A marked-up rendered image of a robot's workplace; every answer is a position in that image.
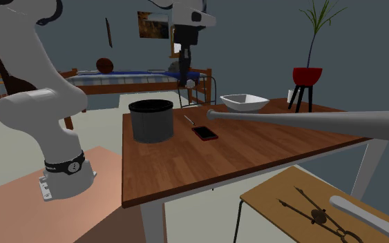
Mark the wooden bed with blue bedding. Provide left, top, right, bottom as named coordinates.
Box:
left=57, top=66, right=214, bottom=130

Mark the brown basketball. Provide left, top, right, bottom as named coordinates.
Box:
left=95, top=57, right=115, bottom=75

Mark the white square bowl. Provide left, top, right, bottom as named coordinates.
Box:
left=219, top=93, right=271, bottom=114

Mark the dark grey cylindrical bin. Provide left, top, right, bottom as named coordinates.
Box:
left=128, top=99, right=175, bottom=144

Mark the black phone with red case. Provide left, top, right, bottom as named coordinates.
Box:
left=191, top=125, right=220, bottom=142

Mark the plant in red pot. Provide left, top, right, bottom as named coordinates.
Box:
left=287, top=0, right=349, bottom=114

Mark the wooden table with white legs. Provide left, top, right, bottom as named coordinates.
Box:
left=121, top=97, right=389, bottom=243

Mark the grey baseball bat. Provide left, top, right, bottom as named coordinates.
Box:
left=206, top=108, right=389, bottom=144

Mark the light wooden side table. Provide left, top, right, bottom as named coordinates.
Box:
left=233, top=165, right=389, bottom=243

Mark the dark metal divider compass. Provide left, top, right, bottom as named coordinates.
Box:
left=277, top=185, right=364, bottom=243

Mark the salmon robot stand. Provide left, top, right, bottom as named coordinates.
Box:
left=0, top=146, right=168, bottom=243

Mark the dark landscape wall picture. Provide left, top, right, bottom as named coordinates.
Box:
left=137, top=10, right=171, bottom=40

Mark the black wire frame chair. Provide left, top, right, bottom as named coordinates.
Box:
left=177, top=75, right=218, bottom=109

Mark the thin brown wall ornament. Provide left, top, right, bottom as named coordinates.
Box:
left=104, top=17, right=114, bottom=49

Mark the pale grey knife handle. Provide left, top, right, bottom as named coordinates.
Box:
left=328, top=195, right=389, bottom=243

